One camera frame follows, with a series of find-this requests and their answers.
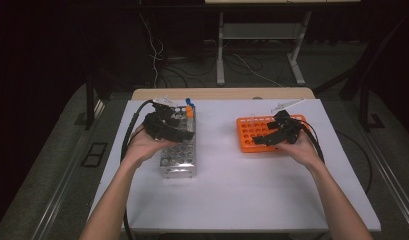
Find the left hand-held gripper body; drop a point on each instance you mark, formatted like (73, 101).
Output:
(157, 121)

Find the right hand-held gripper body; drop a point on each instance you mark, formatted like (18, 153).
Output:
(288, 128)

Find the orange plastic tube rack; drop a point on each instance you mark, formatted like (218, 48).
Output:
(248, 133)

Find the orange-capped clear tube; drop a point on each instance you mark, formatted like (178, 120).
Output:
(190, 111)

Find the silver metal tube rack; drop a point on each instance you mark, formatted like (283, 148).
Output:
(178, 156)

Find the blue-capped clear tube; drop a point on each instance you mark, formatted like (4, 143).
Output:
(188, 100)

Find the person's right hand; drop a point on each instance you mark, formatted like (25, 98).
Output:
(300, 151)

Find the person's left hand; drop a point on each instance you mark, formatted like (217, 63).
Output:
(143, 146)

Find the uncapped clear tube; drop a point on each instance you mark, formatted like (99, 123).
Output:
(252, 118)

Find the wooden table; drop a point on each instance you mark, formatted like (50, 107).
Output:
(208, 94)

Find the black floor socket plate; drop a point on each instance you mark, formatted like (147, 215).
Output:
(94, 154)

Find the black stand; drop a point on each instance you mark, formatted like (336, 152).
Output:
(364, 110)

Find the grey metal frame table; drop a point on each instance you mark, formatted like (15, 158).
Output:
(262, 30)

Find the metal floor rail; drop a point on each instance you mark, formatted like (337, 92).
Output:
(392, 180)
(63, 186)

